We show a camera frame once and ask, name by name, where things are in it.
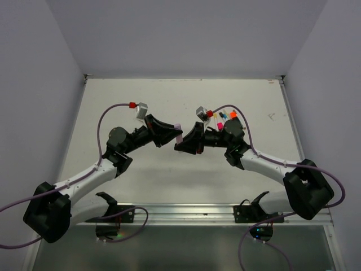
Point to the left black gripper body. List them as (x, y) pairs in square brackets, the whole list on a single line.
[(153, 132)]

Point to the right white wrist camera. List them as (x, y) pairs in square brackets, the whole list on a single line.
[(202, 114)]

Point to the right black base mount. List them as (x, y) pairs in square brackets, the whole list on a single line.
[(263, 207)]

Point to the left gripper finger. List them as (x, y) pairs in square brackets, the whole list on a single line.
[(160, 126), (164, 136)]

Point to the lilac highlighter cap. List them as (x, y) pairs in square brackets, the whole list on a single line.
[(177, 125)]

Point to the thin pink pencil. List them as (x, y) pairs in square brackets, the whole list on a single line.
[(238, 117)]

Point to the white yellow marker pen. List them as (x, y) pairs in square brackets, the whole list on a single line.
[(216, 121)]

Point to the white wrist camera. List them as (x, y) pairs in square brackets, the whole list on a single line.
[(141, 111), (202, 114)]

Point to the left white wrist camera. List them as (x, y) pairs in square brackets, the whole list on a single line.
[(141, 111)]

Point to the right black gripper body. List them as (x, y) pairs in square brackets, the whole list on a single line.
[(201, 139)]

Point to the black pink highlighter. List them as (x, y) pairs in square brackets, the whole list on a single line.
[(220, 126)]

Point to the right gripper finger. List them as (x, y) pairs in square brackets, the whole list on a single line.
[(195, 133), (189, 145)]

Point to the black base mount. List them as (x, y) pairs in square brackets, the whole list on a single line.
[(118, 213), (263, 207)]

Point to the black orange highlighter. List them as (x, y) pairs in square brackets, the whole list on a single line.
[(233, 114)]

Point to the aluminium rail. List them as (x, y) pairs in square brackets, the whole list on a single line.
[(157, 214)]

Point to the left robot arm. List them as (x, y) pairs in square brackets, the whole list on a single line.
[(56, 208)]

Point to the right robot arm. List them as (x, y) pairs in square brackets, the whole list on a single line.
[(306, 191)]

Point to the lilac highlighter body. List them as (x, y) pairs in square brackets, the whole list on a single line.
[(179, 139)]

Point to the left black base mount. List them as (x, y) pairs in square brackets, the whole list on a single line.
[(118, 213)]

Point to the black cap white pen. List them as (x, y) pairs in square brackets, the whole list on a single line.
[(222, 115)]

